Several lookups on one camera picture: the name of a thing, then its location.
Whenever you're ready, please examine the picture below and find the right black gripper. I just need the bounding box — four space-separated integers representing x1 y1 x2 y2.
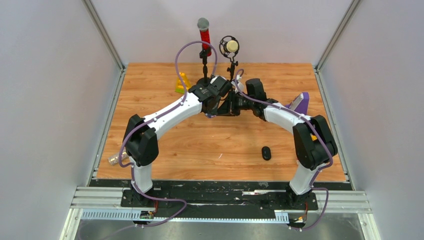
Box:
217 91 254 117

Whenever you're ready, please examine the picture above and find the lavender earbud charging case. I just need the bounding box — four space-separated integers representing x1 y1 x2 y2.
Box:
205 113 216 119

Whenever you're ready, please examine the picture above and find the black earbud charging case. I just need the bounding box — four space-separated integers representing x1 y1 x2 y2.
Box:
261 146 272 161

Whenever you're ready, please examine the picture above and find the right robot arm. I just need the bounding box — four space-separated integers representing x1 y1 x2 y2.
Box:
218 78 338 209

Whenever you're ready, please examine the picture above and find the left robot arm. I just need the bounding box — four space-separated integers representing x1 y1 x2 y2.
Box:
122 76 233 207

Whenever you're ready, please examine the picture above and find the black round-base mic stand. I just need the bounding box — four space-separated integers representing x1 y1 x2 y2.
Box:
196 46 212 90

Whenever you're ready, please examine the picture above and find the yellow green toy block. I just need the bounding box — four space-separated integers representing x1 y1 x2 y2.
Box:
175 72 192 94

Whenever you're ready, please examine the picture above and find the black tripod mic stand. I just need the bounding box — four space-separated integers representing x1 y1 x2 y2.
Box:
227 57 239 81

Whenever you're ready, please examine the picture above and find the cream condenser microphone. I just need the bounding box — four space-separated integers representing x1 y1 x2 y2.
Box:
219 35 240 61

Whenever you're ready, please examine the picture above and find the white phone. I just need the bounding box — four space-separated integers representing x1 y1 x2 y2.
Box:
290 93 304 110

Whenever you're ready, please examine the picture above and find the purple phone stand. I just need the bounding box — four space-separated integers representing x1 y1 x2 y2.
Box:
285 92 310 115

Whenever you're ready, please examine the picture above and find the red microphone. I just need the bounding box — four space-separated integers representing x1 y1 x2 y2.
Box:
197 17 211 57

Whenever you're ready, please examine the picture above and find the yellow toy vehicle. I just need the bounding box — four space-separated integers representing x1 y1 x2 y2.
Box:
310 134 318 141

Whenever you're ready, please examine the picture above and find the silver glitter microphone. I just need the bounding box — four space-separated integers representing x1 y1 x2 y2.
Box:
108 151 129 166

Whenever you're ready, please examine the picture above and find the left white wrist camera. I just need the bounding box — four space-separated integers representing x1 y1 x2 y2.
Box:
210 75 227 86

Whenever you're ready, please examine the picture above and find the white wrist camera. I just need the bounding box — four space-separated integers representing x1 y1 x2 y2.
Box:
210 75 227 86
231 75 245 94

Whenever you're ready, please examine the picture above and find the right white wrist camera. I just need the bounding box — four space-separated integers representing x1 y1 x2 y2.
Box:
231 75 245 94

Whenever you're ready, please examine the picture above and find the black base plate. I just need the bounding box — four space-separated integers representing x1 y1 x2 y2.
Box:
88 178 354 221

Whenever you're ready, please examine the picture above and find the white cable duct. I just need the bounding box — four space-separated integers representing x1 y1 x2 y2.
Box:
80 209 290 224

